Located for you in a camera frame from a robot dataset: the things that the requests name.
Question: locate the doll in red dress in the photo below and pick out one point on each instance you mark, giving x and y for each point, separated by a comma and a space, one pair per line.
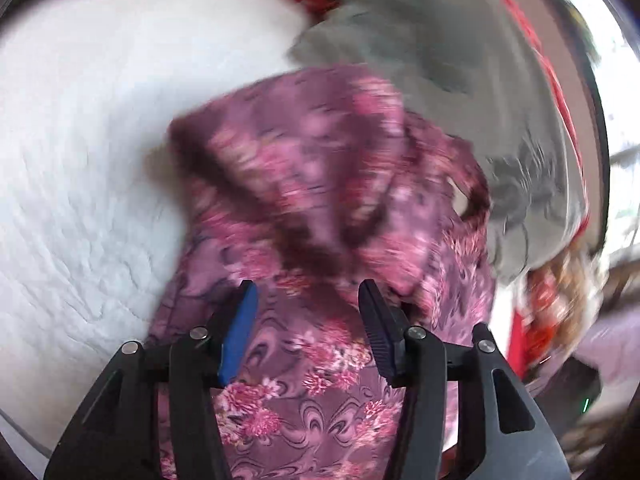
555, 295

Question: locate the window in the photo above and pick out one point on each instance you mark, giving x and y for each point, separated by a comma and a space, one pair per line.
622, 110

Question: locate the grey flower-embroidered pillow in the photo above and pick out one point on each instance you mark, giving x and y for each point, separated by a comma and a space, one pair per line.
425, 35

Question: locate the plain red cushion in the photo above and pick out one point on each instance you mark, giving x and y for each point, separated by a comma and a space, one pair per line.
522, 345

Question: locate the purple floral fleece garment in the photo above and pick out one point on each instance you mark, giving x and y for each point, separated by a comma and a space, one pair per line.
310, 185

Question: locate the white quilted bedspread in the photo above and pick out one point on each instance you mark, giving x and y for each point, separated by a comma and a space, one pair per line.
75, 160

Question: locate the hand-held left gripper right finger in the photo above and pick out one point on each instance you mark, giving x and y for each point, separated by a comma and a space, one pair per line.
380, 330

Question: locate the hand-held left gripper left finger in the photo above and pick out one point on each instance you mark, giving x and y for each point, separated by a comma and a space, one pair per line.
240, 335

